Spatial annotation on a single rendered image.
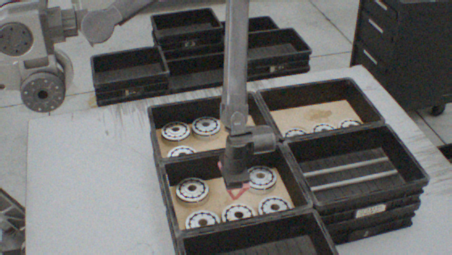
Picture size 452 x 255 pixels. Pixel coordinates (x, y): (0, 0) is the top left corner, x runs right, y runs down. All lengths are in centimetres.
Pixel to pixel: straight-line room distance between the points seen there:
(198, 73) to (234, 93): 173
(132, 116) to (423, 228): 124
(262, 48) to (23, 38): 201
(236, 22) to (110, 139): 95
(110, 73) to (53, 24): 167
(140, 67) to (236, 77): 165
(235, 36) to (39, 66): 63
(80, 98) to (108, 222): 195
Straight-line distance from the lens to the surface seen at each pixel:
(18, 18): 121
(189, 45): 303
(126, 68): 288
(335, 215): 154
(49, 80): 156
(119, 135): 206
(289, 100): 193
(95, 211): 178
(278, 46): 306
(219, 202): 157
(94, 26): 120
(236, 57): 127
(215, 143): 178
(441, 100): 344
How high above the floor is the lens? 199
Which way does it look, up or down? 39 degrees down
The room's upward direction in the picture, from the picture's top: straight up
